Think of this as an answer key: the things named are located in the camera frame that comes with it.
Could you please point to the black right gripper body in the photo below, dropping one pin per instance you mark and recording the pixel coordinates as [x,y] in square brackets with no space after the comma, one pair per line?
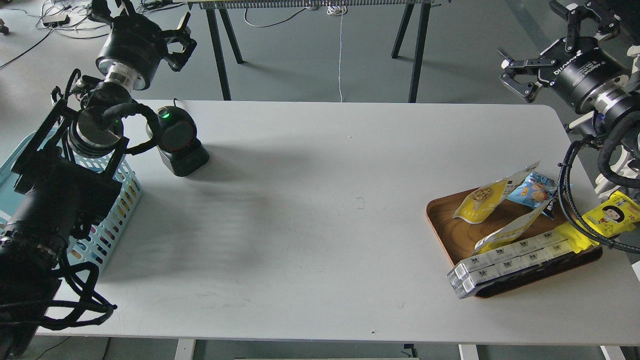
[575,74]

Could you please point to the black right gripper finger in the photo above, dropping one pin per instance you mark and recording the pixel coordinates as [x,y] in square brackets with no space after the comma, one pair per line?
[511,68]
[608,25]

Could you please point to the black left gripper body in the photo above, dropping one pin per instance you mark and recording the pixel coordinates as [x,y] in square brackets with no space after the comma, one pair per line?
[134,41]

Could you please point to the yellow chickpea snack pouch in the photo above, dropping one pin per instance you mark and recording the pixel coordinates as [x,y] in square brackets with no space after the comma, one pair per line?
[481,202]

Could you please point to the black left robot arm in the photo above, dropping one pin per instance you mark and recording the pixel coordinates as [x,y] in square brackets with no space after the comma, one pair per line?
[67,174]

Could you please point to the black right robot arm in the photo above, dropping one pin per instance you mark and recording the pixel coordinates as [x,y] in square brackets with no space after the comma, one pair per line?
[614,124]

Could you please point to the blue snack packet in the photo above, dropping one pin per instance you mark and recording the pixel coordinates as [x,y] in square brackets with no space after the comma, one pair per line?
[539,193]

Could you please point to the white yellow snack pouch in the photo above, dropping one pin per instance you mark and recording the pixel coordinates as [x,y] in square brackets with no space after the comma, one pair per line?
[510,232]

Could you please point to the yellow cartoon face snack bag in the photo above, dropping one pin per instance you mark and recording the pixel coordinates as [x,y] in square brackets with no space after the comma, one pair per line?
[616,215]

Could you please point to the long clear boxed snack pack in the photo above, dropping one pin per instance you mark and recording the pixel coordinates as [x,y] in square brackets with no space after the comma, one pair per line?
[506,264]

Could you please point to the black barcode scanner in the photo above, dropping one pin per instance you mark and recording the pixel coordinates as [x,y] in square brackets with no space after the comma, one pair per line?
[178,145]

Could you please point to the brown wooden tray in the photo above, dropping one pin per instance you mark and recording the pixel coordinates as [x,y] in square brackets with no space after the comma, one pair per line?
[459,238]

